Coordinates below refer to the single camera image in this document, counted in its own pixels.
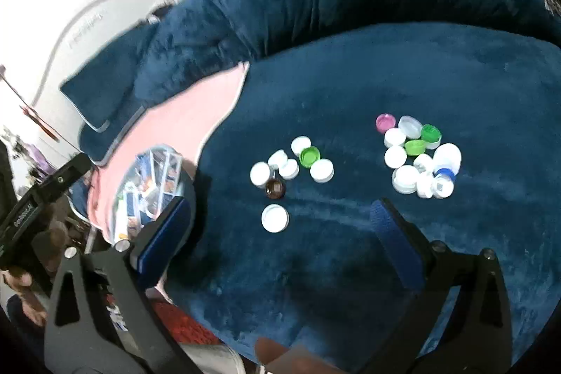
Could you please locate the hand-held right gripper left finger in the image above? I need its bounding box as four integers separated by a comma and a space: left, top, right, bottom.
44, 179, 197, 374

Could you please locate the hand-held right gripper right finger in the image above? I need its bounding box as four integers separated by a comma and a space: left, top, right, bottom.
369, 198, 513, 374

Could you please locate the person's left hand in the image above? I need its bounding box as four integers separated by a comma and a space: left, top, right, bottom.
4, 269, 50, 327

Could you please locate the clear plastic container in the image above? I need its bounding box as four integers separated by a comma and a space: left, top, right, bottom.
115, 144, 196, 245

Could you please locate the white ribbed wide cap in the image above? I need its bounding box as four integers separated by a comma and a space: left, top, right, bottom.
392, 165, 420, 195

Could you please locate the white tilted bottle cap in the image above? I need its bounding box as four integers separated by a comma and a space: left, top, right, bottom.
416, 172, 435, 198

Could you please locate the pink bed sheet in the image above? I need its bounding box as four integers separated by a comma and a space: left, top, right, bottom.
87, 62, 250, 305

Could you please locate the white open bottle cap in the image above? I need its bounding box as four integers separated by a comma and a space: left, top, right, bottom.
310, 158, 334, 184

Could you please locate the small white bottle cap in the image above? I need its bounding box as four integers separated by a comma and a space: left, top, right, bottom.
279, 158, 300, 180
291, 136, 312, 156
384, 128, 407, 148

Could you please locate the large white open cap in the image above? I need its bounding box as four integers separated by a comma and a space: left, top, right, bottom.
261, 204, 290, 233

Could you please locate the red cloth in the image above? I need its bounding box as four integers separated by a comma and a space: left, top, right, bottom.
151, 299, 220, 346

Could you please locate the brown bottle cap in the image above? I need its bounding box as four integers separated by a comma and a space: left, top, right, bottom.
265, 178, 287, 199

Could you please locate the dark green bottle cap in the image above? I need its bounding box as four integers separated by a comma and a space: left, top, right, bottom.
421, 123, 442, 143

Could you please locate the translucent white cap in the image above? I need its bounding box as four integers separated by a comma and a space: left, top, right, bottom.
398, 115, 424, 139

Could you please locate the pink bottle cap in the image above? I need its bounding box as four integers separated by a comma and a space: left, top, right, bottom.
376, 114, 397, 134

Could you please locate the green open bottle cap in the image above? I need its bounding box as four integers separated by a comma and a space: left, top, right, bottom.
300, 146, 322, 167

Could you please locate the white ribbed bottle cap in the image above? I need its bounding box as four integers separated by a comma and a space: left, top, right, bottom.
268, 149, 289, 170

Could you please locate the blue blanket with grey trim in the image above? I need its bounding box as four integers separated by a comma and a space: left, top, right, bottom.
59, 21, 147, 134

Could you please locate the blue plush sofa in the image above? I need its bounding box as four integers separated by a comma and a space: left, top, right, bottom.
131, 0, 561, 374

